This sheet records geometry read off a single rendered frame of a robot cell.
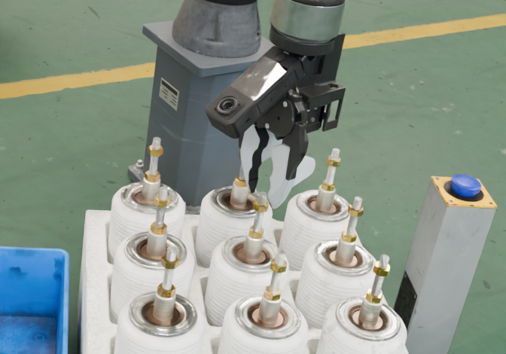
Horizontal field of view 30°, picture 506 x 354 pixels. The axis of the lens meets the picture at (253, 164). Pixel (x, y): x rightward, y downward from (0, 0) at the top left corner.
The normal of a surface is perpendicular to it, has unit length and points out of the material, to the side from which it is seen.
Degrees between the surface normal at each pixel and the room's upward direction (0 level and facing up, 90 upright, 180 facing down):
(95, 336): 0
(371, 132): 0
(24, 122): 0
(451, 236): 90
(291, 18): 90
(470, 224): 90
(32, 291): 88
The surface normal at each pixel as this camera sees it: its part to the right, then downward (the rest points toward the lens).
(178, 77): -0.80, 0.18
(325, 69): 0.67, 0.45
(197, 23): -0.43, 0.07
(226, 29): 0.23, 0.23
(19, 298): 0.16, 0.47
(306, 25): -0.05, 0.48
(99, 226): 0.15, -0.86
